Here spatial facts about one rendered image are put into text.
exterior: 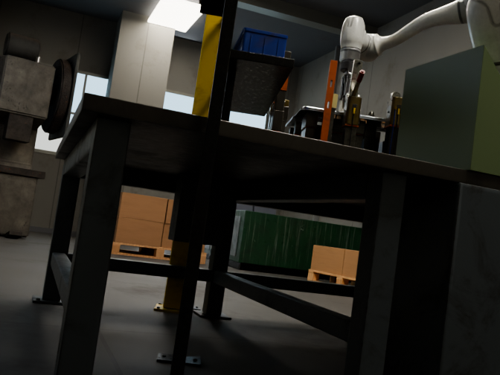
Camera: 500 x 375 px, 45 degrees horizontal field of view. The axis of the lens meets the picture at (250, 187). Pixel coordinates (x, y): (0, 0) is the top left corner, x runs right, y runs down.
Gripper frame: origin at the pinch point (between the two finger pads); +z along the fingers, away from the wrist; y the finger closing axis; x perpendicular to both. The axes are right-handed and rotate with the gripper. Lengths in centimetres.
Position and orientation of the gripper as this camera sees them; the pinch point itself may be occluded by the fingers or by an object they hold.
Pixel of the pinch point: (343, 107)
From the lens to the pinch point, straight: 272.7
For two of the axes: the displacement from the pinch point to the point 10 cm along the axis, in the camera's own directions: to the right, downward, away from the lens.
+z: -1.3, 9.9, -0.8
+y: -0.8, 0.7, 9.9
